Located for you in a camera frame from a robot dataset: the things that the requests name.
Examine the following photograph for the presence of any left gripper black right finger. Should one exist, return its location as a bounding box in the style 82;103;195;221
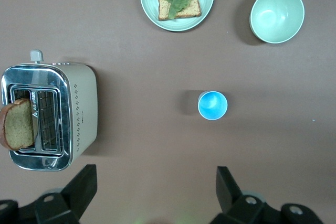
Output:
209;166;283;224

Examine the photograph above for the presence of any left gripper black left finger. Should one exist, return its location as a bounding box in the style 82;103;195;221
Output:
34;164;98;224

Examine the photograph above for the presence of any blue plastic cup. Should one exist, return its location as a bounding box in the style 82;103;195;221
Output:
197;90;228;121

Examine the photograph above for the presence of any beige chrome toaster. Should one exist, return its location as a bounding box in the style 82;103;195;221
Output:
1;49;98;172

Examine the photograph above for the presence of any round-topped brown bread slice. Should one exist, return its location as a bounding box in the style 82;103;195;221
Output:
0;98;36;152

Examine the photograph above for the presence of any brown table cloth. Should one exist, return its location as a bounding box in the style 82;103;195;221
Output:
0;0;336;224

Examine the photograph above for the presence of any pale green bowl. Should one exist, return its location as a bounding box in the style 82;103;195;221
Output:
249;0;306;44

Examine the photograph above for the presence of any pale green plate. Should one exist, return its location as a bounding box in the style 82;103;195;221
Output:
139;0;215;32

